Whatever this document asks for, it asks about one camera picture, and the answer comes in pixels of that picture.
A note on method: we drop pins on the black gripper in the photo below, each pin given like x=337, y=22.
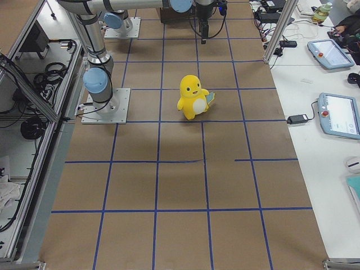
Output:
x=203, y=12

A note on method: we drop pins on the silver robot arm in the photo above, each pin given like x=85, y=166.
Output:
x=84, y=16

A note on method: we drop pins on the yellow plush penguin toy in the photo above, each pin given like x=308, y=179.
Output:
x=194, y=99

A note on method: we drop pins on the green drink bottle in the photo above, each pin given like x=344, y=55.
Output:
x=321, y=13

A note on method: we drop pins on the upper blue teach pendant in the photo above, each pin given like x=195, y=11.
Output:
x=329, y=54

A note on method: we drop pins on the blue teach pendant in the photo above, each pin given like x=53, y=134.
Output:
x=329, y=54
x=338, y=115

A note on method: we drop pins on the black power adapter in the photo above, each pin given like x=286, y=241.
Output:
x=297, y=119

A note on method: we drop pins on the lower blue teach pendant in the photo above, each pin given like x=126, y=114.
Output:
x=338, y=115

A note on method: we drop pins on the white crumpled cloth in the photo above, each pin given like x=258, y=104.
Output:
x=10, y=191

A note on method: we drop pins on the aluminium frame post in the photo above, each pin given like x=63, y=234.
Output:
x=279, y=29

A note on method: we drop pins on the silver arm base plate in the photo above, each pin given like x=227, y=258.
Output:
x=115, y=111

